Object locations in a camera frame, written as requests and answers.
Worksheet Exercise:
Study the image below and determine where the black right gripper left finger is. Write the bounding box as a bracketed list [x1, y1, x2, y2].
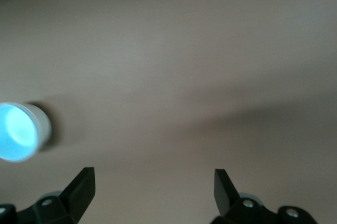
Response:
[0, 167, 95, 224]

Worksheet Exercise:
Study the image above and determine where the blue bowl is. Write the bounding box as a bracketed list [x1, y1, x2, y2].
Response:
[0, 102, 40, 163]

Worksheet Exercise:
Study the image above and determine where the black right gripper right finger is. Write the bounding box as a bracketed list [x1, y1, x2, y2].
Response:
[210, 169, 316, 224]

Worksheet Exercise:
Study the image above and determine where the brown table cover sheet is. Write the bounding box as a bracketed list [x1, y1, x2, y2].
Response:
[0, 0, 337, 224]

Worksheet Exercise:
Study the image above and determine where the white bowl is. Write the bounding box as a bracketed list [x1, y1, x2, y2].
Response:
[25, 102, 53, 151]

